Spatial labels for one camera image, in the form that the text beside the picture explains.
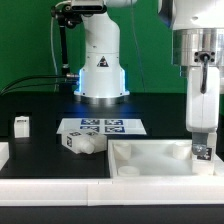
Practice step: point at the white square tabletop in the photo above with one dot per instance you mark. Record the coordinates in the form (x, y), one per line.
(146, 158)

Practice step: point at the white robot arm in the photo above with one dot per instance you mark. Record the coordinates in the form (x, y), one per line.
(197, 49)

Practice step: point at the white tag sheet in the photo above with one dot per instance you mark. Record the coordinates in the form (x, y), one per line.
(104, 126)

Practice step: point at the white front fence rail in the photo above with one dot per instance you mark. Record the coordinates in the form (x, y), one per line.
(151, 191)

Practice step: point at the white left fence rail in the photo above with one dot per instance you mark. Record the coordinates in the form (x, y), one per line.
(4, 153)

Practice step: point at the white fence rail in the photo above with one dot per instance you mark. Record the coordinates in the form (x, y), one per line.
(151, 191)
(4, 153)

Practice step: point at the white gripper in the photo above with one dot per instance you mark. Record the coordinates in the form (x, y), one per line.
(202, 109)

